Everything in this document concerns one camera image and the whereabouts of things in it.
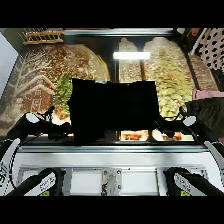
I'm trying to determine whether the pink garment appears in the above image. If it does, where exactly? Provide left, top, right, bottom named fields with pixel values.
left=192, top=88, right=224, bottom=101

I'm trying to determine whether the white perforated basket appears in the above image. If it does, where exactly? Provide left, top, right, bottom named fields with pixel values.
left=189, top=28, right=224, bottom=72

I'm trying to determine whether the silver frame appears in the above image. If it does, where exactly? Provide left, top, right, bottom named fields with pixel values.
left=12, top=141, right=218, bottom=197

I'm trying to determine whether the black garment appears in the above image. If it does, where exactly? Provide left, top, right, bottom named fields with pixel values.
left=67, top=78, right=161, bottom=146

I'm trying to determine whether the dark brown garment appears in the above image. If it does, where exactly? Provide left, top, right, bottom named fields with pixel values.
left=185, top=97, right=224, bottom=142

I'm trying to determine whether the brown clothes hanger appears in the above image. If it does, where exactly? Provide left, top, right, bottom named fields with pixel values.
left=18, top=28, right=65, bottom=46

